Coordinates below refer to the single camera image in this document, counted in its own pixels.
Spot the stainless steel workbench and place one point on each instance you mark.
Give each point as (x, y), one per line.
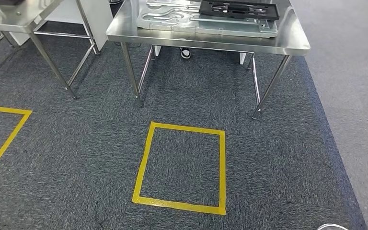
(209, 40)

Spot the black plastic panel part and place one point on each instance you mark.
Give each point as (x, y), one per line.
(238, 11)

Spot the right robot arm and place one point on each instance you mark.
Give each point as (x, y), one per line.
(331, 227)

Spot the grey metal fixture plate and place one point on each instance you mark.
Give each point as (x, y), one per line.
(171, 22)

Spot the yellow floor tape square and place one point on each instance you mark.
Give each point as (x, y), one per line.
(11, 136)
(142, 171)

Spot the steel frame table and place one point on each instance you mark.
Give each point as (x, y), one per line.
(9, 19)

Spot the person's foot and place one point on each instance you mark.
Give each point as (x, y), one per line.
(185, 53)

